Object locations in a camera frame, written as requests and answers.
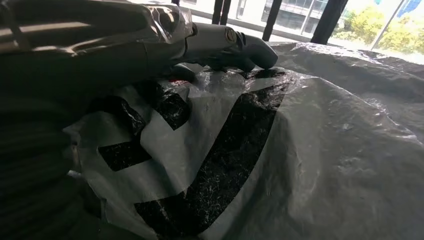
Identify grey SF courier package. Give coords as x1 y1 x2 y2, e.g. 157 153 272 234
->
62 41 424 240

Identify glass office building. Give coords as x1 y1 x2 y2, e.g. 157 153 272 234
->
236 0 329 34

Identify green trees outside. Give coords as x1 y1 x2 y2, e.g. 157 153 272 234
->
331 5 424 56

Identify white slanted pole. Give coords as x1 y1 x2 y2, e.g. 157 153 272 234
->
370 0 407 51

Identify thin black window post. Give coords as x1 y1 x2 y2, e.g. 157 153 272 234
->
219 0 233 26
211 0 224 25

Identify medium black window post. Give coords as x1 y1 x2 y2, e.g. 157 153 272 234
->
261 0 283 42

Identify thick black window post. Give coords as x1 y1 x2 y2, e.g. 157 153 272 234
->
310 0 349 46

